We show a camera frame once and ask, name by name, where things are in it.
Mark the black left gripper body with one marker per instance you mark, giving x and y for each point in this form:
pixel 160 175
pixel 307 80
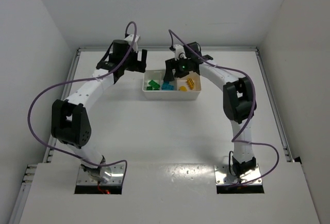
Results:
pixel 139 63

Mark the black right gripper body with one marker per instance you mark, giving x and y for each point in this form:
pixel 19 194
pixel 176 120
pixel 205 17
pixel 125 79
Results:
pixel 172 64

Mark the small teal lego brick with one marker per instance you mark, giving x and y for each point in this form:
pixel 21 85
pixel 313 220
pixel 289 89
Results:
pixel 165 84

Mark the light blue long lego brick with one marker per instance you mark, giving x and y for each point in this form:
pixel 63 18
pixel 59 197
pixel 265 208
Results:
pixel 168 88

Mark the bee lego stack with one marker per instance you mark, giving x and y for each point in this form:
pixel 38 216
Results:
pixel 190 83

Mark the yellow curved lego brick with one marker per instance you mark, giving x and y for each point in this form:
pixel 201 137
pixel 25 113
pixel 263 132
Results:
pixel 183 88

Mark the green lego plate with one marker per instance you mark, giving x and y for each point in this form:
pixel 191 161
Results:
pixel 154 85

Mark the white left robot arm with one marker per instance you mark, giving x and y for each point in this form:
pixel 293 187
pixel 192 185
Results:
pixel 70 121

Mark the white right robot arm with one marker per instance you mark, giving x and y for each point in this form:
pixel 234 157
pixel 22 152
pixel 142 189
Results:
pixel 239 101

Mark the white divided container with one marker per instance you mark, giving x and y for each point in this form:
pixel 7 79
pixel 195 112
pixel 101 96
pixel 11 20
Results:
pixel 176 94

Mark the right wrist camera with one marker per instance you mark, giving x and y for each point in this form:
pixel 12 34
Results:
pixel 179 52

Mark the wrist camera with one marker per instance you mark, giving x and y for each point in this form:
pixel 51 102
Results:
pixel 179 52
pixel 131 39

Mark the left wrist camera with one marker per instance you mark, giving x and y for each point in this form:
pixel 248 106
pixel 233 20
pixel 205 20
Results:
pixel 131 39

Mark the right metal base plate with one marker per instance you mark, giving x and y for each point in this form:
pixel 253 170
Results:
pixel 224 178

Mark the metal base plate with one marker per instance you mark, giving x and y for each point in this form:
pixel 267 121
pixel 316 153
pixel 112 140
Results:
pixel 108 176
pixel 224 178

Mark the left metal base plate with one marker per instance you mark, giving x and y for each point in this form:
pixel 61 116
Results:
pixel 108 176

